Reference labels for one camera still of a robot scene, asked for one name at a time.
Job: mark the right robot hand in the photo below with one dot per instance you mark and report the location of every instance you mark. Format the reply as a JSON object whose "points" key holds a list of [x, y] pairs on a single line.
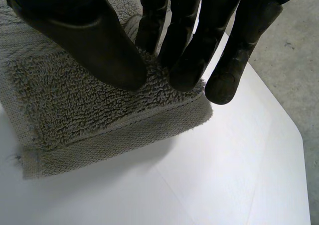
{"points": [[99, 48]]}

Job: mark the grey towel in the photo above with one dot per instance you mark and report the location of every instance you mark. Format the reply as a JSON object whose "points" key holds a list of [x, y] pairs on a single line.
{"points": [[74, 105]]}

